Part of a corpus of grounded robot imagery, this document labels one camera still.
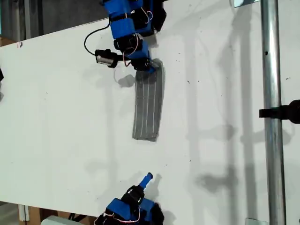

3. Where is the grey striped towel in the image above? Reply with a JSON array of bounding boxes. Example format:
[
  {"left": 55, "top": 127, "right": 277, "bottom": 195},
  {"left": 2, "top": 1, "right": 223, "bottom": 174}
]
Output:
[{"left": 132, "top": 58, "right": 166, "bottom": 143}]

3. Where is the black post clamp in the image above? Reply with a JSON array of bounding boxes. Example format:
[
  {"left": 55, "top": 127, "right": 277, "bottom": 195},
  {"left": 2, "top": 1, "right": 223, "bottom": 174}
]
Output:
[{"left": 258, "top": 99, "right": 300, "bottom": 124}]

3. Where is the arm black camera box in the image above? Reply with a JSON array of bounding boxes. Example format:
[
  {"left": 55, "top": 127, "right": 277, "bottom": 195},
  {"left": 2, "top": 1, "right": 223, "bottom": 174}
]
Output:
[{"left": 95, "top": 48, "right": 118, "bottom": 68}]

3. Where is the grey metal upright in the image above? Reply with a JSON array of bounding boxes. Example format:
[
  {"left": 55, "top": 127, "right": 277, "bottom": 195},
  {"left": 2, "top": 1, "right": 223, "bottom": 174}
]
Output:
[{"left": 24, "top": 0, "right": 31, "bottom": 39}]

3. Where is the white box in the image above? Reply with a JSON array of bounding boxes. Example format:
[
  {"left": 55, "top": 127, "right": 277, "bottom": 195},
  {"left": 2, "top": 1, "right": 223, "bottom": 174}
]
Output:
[{"left": 41, "top": 215, "right": 71, "bottom": 225}]

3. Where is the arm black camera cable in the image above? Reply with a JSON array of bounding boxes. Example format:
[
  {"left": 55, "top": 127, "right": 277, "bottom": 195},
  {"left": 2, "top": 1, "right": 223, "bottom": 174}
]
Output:
[{"left": 83, "top": 18, "right": 112, "bottom": 56}]

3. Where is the brown cardboard box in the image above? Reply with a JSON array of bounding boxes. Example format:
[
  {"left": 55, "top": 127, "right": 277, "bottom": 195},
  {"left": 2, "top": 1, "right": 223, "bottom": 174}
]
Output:
[
  {"left": 0, "top": 36, "right": 19, "bottom": 47},
  {"left": 28, "top": 205, "right": 94, "bottom": 225}
]

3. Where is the steel post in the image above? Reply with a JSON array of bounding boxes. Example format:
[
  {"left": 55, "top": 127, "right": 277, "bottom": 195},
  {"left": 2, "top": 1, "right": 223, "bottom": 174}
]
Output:
[{"left": 260, "top": 0, "right": 287, "bottom": 225}]

